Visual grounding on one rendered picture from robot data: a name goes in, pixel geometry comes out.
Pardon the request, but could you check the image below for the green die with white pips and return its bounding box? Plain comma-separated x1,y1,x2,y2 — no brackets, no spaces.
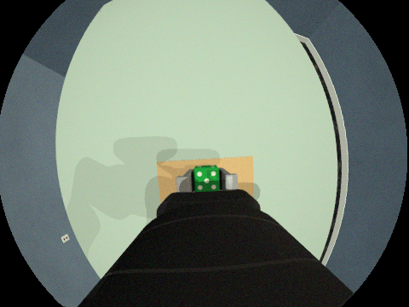
193,165,220,192

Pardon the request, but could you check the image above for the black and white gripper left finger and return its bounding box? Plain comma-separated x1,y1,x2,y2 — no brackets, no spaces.
176,169,194,192

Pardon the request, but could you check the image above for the tan flat mat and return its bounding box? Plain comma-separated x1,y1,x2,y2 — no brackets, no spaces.
157,156,254,203

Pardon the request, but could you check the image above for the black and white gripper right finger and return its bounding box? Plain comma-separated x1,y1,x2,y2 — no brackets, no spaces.
219,168,238,191

